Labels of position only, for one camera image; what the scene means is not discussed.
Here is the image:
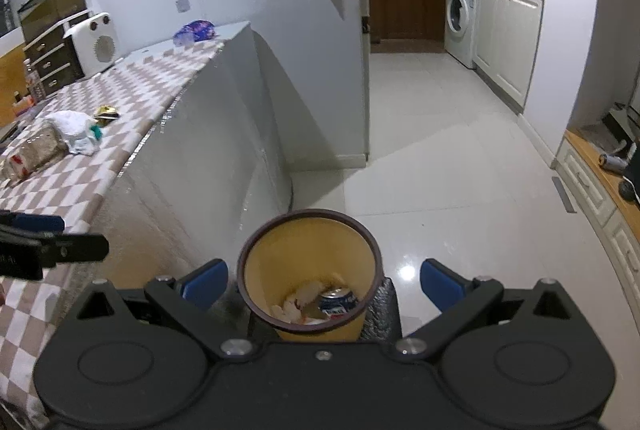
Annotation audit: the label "clear plastic water bottle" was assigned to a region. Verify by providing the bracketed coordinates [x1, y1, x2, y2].
[1, 124, 67, 184]

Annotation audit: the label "white plastic bag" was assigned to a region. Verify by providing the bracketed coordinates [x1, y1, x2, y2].
[270, 280, 328, 325]

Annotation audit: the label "white paper towel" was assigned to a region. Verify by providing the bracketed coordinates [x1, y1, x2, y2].
[44, 110, 103, 156]

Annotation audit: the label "crushed blue drink can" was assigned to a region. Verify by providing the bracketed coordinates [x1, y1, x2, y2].
[318, 287, 359, 320]

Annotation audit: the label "gold foil wrapper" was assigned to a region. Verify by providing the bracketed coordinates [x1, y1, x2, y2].
[93, 105, 120, 128]

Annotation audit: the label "yellow plastic trash bin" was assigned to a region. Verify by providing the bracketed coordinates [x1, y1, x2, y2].
[236, 209, 384, 343]

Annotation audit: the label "black floor mat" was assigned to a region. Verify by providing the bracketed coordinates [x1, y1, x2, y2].
[359, 277, 402, 343]

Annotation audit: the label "checkered beige tablecloth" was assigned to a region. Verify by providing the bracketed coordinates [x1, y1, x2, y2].
[1, 40, 224, 429]

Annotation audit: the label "upright small water bottle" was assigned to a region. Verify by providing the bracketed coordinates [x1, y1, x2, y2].
[24, 58, 46, 103]

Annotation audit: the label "black drawer cabinet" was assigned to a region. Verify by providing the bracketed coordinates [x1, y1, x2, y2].
[23, 10, 91, 96]

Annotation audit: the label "white low drawer cabinet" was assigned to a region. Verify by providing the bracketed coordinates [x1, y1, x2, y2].
[554, 126, 640, 296]

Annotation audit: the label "white space heater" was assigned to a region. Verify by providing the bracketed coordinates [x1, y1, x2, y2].
[64, 12, 122, 78]

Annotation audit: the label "glass fish tank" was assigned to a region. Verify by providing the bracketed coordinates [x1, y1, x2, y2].
[17, 0, 87, 43]

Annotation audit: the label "blue purple plastic bag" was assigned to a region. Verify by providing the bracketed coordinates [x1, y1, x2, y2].
[172, 20, 216, 46]

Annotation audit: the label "white kitchen cabinets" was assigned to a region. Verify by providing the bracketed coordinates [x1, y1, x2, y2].
[474, 0, 544, 109]

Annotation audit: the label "white washing machine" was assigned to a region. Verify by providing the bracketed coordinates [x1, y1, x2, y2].
[444, 0, 476, 69]

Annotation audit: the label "wall power socket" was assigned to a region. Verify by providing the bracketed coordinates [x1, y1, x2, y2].
[176, 0, 191, 13]

